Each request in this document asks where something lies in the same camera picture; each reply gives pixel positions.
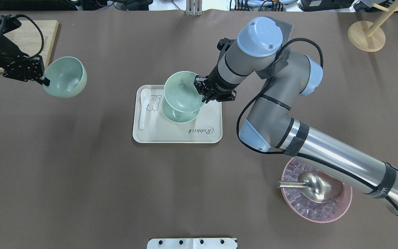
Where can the pink bowl with ice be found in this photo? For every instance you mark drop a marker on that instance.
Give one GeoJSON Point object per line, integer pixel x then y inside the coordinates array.
{"type": "Point", "coordinates": [308, 209]}

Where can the wooden cup tree stand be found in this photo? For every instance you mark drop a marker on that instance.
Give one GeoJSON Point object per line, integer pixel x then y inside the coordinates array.
{"type": "Point", "coordinates": [368, 36]}

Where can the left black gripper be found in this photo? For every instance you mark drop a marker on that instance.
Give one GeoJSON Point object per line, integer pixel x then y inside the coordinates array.
{"type": "Point", "coordinates": [2, 53]}

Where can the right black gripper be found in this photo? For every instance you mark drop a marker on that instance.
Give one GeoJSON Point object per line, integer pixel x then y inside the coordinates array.
{"type": "Point", "coordinates": [218, 85]}

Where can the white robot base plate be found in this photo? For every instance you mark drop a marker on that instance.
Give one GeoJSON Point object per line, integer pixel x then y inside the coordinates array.
{"type": "Point", "coordinates": [192, 243]}

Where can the metal ice scoop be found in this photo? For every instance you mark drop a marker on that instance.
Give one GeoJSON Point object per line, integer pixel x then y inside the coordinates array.
{"type": "Point", "coordinates": [317, 187]}

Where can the grey folded cloth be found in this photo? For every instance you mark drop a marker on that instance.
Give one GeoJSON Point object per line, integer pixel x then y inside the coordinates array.
{"type": "Point", "coordinates": [286, 28]}

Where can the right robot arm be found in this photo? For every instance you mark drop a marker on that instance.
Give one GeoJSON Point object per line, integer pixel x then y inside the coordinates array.
{"type": "Point", "coordinates": [289, 70]}

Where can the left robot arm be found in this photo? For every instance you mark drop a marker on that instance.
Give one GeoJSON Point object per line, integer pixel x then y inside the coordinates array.
{"type": "Point", "coordinates": [9, 51]}

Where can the bamboo cutting board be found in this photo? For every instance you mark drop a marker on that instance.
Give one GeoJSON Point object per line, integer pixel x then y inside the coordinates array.
{"type": "Point", "coordinates": [28, 39]}

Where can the cream rabbit serving tray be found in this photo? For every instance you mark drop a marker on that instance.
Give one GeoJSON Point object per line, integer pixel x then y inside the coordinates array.
{"type": "Point", "coordinates": [205, 128]}

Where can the white ceramic spoon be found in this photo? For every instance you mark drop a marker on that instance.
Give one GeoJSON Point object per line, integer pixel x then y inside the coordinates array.
{"type": "Point", "coordinates": [144, 101]}

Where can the green bowl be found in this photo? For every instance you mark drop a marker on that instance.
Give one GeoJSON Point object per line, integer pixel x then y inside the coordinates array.
{"type": "Point", "coordinates": [177, 116]}
{"type": "Point", "coordinates": [67, 76]}
{"type": "Point", "coordinates": [180, 92]}

